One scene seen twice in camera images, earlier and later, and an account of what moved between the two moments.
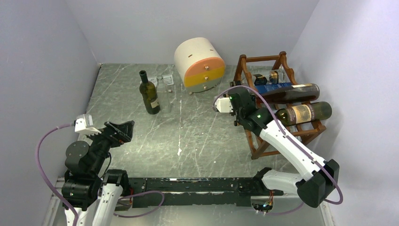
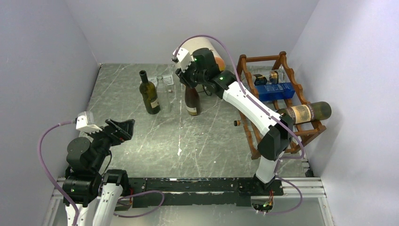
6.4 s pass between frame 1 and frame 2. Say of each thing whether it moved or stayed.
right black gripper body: moved
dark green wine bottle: stayed
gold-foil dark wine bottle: moved
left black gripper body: stayed
